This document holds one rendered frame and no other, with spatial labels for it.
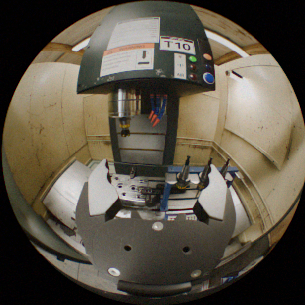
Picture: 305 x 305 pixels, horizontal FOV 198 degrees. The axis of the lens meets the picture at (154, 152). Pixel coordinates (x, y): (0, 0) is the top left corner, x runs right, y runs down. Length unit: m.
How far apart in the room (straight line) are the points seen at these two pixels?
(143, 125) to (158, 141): 0.21
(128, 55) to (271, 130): 0.94
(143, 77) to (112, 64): 0.11
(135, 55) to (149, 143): 0.83
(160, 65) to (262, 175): 0.95
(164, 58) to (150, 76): 0.07
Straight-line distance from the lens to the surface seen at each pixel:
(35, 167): 1.23
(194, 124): 1.40
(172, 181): 0.44
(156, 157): 1.05
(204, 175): 0.48
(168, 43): 0.34
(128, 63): 0.31
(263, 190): 0.95
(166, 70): 0.28
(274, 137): 0.90
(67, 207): 1.20
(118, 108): 0.42
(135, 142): 1.00
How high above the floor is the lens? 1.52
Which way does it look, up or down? 28 degrees down
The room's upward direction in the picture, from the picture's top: 2 degrees clockwise
